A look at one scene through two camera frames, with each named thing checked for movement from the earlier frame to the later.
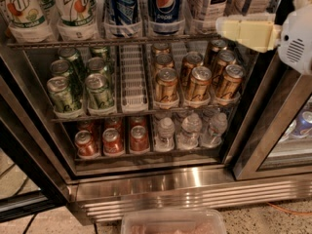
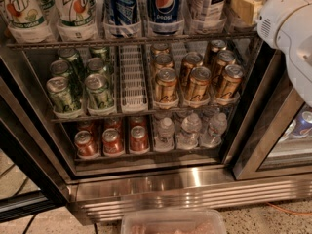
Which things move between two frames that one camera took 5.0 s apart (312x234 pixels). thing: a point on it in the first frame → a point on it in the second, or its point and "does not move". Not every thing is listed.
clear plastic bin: [173, 220] does not move
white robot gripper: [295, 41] → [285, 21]
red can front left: [86, 144] does not move
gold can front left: [166, 85] does not move
